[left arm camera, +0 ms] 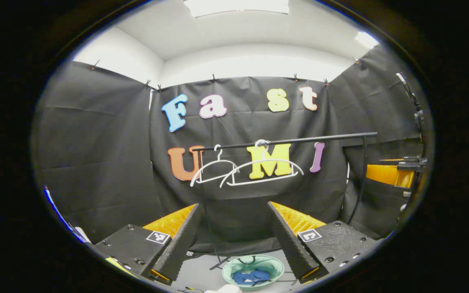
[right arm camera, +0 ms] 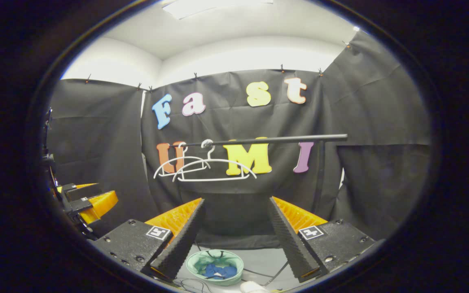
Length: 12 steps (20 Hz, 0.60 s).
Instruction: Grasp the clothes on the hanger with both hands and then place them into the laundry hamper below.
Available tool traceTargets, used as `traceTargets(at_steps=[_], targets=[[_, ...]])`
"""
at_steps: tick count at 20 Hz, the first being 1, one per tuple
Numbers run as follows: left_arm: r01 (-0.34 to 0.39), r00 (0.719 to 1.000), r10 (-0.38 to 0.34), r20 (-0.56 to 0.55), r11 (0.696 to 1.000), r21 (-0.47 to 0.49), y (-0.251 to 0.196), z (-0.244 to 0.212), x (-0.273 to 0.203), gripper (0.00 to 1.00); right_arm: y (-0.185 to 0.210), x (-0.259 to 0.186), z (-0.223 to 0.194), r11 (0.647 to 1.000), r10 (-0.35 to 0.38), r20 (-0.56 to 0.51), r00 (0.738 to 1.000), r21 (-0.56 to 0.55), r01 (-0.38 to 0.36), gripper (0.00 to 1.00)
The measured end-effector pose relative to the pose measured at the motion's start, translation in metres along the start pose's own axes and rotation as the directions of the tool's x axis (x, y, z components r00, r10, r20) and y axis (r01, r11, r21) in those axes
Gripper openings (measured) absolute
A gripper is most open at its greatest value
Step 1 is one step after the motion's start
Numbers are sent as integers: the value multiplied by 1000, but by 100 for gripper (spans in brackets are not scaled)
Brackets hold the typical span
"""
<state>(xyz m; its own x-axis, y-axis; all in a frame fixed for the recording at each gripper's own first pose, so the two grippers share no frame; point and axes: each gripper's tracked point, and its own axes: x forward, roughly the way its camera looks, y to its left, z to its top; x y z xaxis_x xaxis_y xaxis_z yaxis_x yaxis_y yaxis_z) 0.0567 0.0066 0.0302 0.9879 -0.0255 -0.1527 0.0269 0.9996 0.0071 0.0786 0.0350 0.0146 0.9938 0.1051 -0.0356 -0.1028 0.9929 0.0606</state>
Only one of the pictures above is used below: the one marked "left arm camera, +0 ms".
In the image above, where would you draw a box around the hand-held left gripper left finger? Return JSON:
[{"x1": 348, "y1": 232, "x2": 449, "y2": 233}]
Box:
[{"x1": 95, "y1": 203, "x2": 202, "y2": 285}]

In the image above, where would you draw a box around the large ceiling light panel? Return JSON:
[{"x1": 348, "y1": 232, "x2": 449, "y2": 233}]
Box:
[{"x1": 184, "y1": 0, "x2": 290, "y2": 18}]

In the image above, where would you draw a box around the blue button shirt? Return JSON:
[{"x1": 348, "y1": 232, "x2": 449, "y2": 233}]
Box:
[{"x1": 232, "y1": 269, "x2": 272, "y2": 285}]

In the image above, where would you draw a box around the black clothes rack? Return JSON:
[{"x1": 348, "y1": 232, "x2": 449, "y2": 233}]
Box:
[{"x1": 203, "y1": 131, "x2": 378, "y2": 271}]

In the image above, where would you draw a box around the black backdrop cloth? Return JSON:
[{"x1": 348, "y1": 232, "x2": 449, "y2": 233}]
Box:
[{"x1": 33, "y1": 45, "x2": 426, "y2": 255}]

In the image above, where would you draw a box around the green laundry hamper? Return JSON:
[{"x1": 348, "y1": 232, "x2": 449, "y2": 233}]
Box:
[{"x1": 222, "y1": 254, "x2": 285, "y2": 291}]

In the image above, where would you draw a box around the small ceiling light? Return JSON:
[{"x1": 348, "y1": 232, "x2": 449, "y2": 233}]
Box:
[{"x1": 355, "y1": 31, "x2": 380, "y2": 50}]

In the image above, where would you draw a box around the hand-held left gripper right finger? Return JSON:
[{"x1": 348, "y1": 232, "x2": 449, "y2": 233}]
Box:
[{"x1": 267, "y1": 201, "x2": 384, "y2": 284}]

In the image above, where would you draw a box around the white plastic clothes hanger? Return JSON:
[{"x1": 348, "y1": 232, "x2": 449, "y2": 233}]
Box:
[
  {"x1": 220, "y1": 140, "x2": 305, "y2": 188},
  {"x1": 190, "y1": 144, "x2": 241, "y2": 188}
]

